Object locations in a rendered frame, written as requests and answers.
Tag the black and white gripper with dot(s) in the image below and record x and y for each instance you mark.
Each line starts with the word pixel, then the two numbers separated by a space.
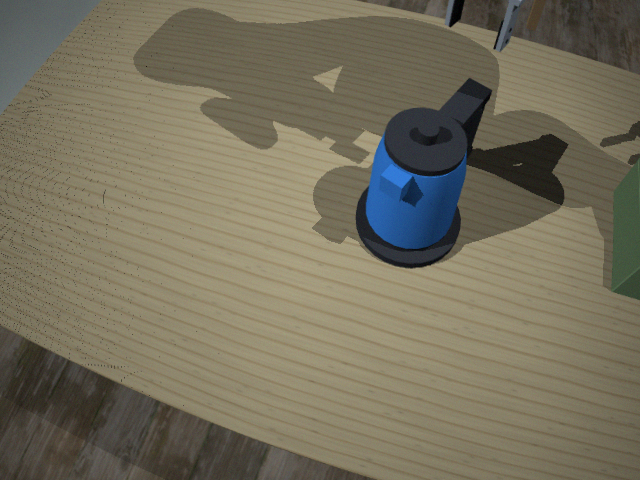
pixel 454 12

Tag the dark grey round disc with central stud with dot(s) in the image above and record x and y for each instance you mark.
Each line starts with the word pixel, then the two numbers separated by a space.
pixel 404 258

